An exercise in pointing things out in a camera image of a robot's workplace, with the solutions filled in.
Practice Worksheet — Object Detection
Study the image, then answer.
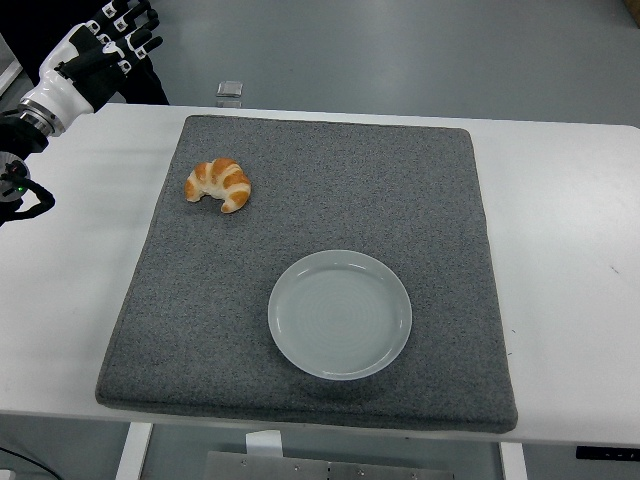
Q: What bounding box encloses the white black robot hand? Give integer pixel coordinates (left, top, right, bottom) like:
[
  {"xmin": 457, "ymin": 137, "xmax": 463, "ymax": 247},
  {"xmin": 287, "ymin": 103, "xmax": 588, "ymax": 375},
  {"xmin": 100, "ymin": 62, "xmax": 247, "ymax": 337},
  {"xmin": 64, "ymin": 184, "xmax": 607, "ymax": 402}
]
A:
[{"xmin": 35, "ymin": 0, "xmax": 164, "ymax": 114}]

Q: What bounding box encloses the golden croissant bread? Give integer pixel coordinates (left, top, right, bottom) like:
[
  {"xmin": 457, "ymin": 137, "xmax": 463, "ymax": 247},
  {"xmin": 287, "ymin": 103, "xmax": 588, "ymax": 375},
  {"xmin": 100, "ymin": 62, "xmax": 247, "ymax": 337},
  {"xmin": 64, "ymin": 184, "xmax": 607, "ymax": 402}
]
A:
[{"xmin": 184, "ymin": 157, "xmax": 253, "ymax": 215}]

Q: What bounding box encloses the pale grey round plate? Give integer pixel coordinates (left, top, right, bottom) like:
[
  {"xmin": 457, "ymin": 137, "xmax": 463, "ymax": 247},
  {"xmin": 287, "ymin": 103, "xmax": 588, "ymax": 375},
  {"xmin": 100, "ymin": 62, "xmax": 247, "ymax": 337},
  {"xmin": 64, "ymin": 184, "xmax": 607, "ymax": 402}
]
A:
[{"xmin": 267, "ymin": 249, "xmax": 414, "ymax": 381}]

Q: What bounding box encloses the grey metal plate with screws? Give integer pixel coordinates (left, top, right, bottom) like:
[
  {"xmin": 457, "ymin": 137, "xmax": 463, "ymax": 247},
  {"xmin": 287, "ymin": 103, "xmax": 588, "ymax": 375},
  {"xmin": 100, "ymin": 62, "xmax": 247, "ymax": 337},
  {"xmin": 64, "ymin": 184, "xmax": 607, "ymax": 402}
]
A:
[{"xmin": 204, "ymin": 451, "xmax": 436, "ymax": 480}]

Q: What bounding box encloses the white furniture edge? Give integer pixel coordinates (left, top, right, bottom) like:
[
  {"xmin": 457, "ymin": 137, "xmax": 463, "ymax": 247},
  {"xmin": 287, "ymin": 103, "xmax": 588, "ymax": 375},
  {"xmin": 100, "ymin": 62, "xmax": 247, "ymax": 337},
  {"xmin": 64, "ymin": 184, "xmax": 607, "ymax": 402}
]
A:
[{"xmin": 0, "ymin": 32, "xmax": 24, "ymax": 96}]

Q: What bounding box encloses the person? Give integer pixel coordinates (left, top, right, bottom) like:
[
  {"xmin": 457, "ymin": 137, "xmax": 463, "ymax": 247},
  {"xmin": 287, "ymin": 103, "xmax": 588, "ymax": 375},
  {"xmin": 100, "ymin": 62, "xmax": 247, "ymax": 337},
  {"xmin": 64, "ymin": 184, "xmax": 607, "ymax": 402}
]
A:
[{"xmin": 0, "ymin": 0, "xmax": 171, "ymax": 106}]

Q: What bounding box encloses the clear small floor box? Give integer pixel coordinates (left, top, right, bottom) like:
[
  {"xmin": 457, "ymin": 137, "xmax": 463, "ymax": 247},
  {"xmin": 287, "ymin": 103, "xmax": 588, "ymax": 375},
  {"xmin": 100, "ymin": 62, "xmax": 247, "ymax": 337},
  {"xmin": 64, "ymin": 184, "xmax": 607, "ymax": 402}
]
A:
[{"xmin": 215, "ymin": 79, "xmax": 246, "ymax": 108}]

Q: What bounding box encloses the grey speckled square mat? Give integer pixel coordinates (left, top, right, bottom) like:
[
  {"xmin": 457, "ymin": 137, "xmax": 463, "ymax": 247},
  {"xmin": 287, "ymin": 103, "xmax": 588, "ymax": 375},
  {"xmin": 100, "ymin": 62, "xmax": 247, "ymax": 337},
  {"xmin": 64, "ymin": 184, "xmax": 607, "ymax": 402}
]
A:
[{"xmin": 94, "ymin": 114, "xmax": 519, "ymax": 435}]

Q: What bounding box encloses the white table leg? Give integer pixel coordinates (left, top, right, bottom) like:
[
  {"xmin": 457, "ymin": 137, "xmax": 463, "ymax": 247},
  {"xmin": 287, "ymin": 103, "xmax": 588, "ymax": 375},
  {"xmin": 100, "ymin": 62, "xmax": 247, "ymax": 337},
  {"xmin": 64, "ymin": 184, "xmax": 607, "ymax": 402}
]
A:
[
  {"xmin": 498, "ymin": 442, "xmax": 526, "ymax": 480},
  {"xmin": 114, "ymin": 422, "xmax": 154, "ymax": 480}
]

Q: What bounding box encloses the black table control panel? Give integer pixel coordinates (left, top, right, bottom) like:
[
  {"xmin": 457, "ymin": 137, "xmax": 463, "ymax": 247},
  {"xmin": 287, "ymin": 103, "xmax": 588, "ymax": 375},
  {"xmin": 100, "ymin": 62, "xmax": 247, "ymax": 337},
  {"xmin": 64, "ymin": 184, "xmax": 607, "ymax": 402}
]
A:
[{"xmin": 575, "ymin": 444, "xmax": 640, "ymax": 461}]

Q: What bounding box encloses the black floor cable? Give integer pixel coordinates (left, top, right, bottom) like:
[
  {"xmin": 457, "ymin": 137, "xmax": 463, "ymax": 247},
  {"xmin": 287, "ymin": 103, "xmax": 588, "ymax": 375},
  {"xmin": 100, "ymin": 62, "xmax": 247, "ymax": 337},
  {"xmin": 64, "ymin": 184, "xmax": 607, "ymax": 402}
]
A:
[{"xmin": 0, "ymin": 442, "xmax": 66, "ymax": 480}]

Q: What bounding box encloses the white bracket under table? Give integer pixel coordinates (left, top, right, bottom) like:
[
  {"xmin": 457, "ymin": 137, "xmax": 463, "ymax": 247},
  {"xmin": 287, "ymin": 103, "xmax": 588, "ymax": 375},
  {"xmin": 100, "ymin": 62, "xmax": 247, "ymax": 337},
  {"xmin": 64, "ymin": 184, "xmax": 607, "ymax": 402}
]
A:
[{"xmin": 244, "ymin": 429, "xmax": 286, "ymax": 459}]

